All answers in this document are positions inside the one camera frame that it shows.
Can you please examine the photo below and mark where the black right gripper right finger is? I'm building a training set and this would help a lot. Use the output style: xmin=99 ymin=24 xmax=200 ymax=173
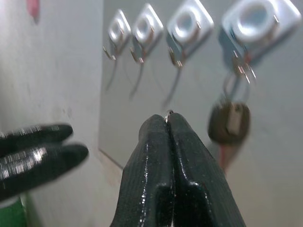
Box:
xmin=169 ymin=112 xmax=247 ymax=227

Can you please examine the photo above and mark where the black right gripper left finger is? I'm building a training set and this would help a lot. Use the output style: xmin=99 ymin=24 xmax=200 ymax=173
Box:
xmin=112 ymin=114 xmax=176 ymax=227

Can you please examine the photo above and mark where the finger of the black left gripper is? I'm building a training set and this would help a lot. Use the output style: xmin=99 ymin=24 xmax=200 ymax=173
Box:
xmin=0 ymin=142 xmax=89 ymax=203
xmin=0 ymin=123 xmax=73 ymax=158

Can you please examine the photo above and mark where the green object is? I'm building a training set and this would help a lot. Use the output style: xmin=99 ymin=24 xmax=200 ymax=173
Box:
xmin=0 ymin=193 xmax=36 ymax=227

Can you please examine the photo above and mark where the pink object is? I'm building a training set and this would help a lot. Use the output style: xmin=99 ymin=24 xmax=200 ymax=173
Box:
xmin=26 ymin=0 xmax=40 ymax=25

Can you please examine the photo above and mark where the dark key on ring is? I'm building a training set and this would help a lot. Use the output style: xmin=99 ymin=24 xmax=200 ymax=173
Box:
xmin=207 ymin=70 xmax=252 ymax=166

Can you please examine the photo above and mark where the grey wall panel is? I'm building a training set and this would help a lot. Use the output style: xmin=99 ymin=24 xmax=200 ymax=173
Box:
xmin=98 ymin=0 xmax=303 ymax=227

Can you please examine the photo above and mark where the white wall hook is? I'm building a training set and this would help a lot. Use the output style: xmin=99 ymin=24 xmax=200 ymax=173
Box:
xmin=102 ymin=9 xmax=132 ymax=61
xmin=165 ymin=0 xmax=215 ymax=69
xmin=129 ymin=3 xmax=165 ymax=65
xmin=221 ymin=0 xmax=300 ymax=85

